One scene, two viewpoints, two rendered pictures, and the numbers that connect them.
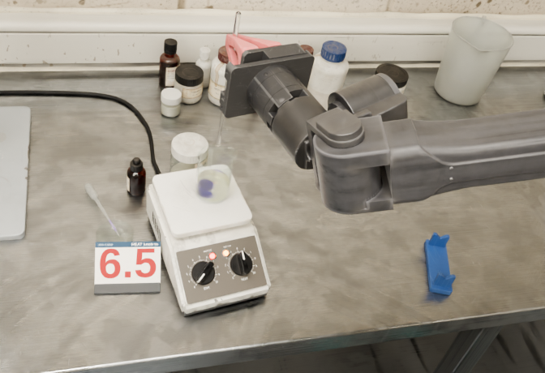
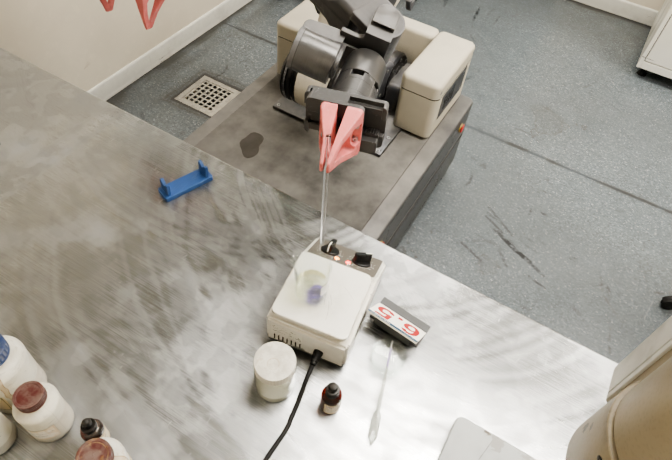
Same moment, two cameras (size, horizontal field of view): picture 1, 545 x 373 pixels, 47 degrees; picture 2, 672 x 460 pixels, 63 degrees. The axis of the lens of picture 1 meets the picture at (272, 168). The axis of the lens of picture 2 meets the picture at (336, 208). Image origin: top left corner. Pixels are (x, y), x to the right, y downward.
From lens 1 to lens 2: 1.01 m
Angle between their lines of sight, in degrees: 79
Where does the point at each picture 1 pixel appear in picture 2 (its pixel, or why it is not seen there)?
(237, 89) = (378, 117)
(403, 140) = not seen: outside the picture
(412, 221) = (150, 219)
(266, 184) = (213, 328)
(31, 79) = not seen: outside the picture
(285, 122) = (379, 75)
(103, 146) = not seen: outside the picture
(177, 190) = (336, 311)
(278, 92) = (368, 82)
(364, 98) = (328, 38)
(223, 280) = (349, 253)
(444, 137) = not seen: outside the picture
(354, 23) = not seen: outside the picture
